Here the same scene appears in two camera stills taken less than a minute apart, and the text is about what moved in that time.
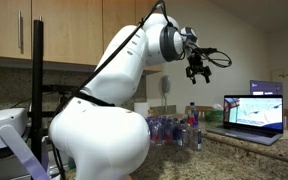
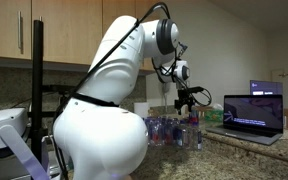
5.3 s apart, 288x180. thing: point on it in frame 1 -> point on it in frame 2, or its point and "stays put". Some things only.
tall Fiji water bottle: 193,115 stays put
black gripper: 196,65 -> 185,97
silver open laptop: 258,117 stays put
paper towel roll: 141,108 stays put
